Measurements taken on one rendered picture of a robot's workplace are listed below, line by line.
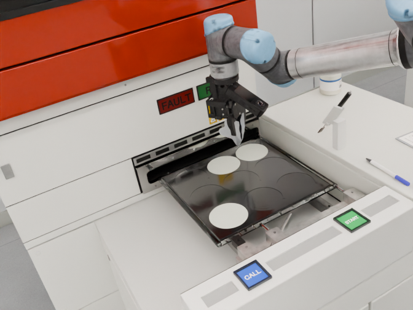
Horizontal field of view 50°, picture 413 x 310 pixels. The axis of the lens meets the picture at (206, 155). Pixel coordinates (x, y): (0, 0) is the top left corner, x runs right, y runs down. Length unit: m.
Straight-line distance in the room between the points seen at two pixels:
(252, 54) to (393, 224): 0.48
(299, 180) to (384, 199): 0.26
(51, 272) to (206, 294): 0.67
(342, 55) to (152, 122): 0.57
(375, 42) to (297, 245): 0.46
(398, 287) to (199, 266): 0.49
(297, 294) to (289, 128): 0.58
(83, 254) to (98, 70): 0.59
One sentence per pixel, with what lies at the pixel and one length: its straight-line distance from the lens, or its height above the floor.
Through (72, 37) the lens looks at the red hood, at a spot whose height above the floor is 1.37.
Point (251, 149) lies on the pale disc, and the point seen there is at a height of 0.90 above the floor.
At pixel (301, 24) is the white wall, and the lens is 3.48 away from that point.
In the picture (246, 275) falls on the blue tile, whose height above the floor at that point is 0.96.
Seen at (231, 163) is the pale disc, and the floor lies 0.90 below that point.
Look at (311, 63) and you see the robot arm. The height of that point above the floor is 1.24.
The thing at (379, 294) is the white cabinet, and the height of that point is 0.74.
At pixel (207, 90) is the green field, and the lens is 1.35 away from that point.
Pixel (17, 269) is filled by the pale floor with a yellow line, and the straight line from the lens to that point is 2.70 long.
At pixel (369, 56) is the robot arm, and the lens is 1.03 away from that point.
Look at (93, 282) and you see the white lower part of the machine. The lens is 1.52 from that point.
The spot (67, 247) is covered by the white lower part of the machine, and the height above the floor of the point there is 0.77.
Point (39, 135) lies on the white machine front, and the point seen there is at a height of 1.14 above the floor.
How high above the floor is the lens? 1.63
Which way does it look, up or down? 31 degrees down
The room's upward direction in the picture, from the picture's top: 10 degrees counter-clockwise
